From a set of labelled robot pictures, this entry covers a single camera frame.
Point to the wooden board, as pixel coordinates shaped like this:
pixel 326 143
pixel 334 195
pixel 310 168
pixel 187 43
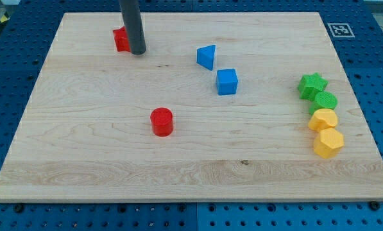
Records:
pixel 86 136

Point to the green star block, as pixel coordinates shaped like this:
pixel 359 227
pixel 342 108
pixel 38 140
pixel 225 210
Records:
pixel 310 85

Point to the red cylinder block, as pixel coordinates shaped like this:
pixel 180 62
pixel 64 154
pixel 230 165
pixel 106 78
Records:
pixel 162 121

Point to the blue cube block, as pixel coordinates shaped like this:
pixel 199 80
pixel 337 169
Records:
pixel 226 82

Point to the blue triangle block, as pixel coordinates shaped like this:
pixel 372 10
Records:
pixel 205 56

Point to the red block behind rod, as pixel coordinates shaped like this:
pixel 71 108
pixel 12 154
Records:
pixel 121 40

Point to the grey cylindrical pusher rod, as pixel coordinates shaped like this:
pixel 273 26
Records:
pixel 130 12

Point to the yellow heart block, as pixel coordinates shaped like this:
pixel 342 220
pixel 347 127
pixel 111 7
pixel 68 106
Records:
pixel 322 119

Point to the green cylinder block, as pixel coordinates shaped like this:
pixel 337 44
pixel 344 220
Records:
pixel 323 100

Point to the yellow hexagon block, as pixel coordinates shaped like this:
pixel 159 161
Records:
pixel 328 143

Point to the white fiducial marker tag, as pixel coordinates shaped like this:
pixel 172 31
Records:
pixel 340 30

